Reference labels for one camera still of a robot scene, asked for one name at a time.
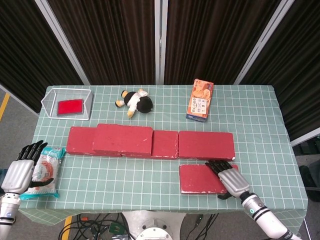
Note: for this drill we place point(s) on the grey partition base rail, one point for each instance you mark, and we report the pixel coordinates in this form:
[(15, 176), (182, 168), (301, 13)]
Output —
[(305, 140), (17, 98)]

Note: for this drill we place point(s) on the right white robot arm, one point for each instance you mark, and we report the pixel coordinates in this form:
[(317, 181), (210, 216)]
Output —
[(267, 220)]

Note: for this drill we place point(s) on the green checkered tablecloth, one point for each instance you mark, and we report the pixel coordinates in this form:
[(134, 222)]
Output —
[(160, 117)]

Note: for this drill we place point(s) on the teal snack bag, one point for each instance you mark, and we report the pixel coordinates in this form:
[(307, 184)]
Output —
[(47, 170)]

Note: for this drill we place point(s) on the clear plastic tray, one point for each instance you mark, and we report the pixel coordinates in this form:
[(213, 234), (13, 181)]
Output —
[(88, 105)]

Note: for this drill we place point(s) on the green circuit board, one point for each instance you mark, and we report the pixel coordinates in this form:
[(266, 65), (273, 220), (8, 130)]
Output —
[(116, 228)]

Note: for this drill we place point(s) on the black white plush toy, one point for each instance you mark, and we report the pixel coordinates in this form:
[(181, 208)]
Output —
[(142, 103)]

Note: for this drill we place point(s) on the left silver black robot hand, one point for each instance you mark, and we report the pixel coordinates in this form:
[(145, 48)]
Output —
[(17, 175)]

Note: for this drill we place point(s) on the grey partition post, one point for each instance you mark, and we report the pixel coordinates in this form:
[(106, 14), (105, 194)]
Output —
[(160, 37), (62, 37), (265, 37)]

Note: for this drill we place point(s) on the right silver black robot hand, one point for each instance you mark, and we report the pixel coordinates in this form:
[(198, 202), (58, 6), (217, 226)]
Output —
[(233, 181)]

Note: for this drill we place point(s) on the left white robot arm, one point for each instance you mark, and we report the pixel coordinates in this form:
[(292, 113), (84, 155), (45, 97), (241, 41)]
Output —
[(8, 212)]

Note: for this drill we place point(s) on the black floor equipment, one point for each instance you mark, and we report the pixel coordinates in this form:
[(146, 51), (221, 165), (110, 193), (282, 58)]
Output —
[(311, 180)]

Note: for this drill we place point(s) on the red ink pad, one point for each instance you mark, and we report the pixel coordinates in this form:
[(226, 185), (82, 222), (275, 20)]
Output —
[(70, 107)]

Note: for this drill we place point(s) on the red brick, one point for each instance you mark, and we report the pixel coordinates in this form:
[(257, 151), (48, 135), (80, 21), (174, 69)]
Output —
[(122, 140), (206, 145), (197, 178), (80, 140), (163, 143)]

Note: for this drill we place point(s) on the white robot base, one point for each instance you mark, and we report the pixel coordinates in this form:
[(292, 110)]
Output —
[(155, 225)]

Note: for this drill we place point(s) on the orange biscuit box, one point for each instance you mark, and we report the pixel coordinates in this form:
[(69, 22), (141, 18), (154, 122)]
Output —
[(200, 100)]

